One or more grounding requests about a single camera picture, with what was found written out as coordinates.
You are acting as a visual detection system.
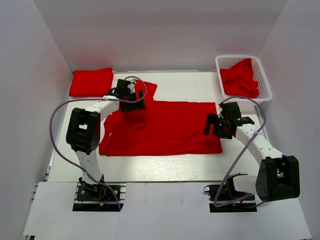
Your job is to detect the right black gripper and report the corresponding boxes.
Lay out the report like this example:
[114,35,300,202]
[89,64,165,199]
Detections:
[203,112,233,140]

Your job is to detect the red t shirt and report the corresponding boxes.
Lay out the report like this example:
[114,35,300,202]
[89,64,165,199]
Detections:
[98,81,223,157]
[69,67,114,98]

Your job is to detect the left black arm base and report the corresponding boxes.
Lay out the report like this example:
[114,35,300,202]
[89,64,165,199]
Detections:
[72,177,126,212]

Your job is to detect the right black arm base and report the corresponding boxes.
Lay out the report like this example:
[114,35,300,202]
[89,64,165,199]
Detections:
[203,184,257,213]

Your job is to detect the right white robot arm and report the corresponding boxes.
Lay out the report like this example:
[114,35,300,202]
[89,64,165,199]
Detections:
[204,102,301,208]

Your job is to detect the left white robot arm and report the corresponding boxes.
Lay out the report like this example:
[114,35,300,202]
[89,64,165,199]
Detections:
[66,76,148,200]

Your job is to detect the red t shirts in basket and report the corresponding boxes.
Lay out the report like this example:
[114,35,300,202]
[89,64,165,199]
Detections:
[220,58,260,99]

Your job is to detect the folded red t shirt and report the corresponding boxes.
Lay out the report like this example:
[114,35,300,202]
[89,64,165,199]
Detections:
[69,67,114,98]

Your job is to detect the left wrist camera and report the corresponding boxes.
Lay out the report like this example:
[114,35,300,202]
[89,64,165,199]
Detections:
[129,79,137,89]

